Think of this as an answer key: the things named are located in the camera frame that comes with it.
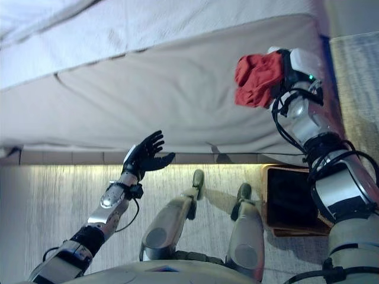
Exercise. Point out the dark robot foot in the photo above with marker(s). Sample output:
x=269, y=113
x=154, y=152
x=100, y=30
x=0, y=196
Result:
x=198, y=180
x=244, y=192

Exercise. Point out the white textured blanket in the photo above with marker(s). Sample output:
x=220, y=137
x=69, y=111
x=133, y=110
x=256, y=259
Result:
x=133, y=26

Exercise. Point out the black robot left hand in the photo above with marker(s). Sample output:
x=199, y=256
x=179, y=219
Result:
x=142, y=156

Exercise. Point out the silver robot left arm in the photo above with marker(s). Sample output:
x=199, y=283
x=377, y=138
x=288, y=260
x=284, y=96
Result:
x=106, y=207

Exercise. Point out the silver robot left leg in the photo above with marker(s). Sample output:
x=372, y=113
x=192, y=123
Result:
x=165, y=225

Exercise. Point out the white smooth duvet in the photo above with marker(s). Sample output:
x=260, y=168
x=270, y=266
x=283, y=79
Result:
x=29, y=14

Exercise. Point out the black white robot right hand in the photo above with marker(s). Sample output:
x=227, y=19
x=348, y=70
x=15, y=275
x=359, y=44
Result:
x=305, y=65

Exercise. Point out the brown woven laundry basket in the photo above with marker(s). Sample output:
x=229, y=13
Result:
x=296, y=232

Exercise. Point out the grey robot torso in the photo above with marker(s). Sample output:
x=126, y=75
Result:
x=148, y=273

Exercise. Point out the beige padded bed frame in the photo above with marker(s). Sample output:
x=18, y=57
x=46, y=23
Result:
x=89, y=158

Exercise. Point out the red garment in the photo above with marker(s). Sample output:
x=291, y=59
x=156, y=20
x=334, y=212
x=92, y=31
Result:
x=257, y=77

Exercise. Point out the dark robot right foot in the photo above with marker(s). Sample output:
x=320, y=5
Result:
x=244, y=192

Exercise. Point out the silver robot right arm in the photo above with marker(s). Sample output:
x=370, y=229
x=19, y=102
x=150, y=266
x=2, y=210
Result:
x=340, y=189

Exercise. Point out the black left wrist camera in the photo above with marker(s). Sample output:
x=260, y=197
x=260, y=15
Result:
x=135, y=190

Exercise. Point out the bed with grey cover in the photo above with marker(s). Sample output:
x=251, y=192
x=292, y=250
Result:
x=148, y=97

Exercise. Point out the grey striped rug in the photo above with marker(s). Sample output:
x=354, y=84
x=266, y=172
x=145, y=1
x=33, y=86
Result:
x=74, y=192

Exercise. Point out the dark robot left foot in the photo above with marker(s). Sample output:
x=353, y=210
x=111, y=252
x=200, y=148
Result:
x=198, y=180

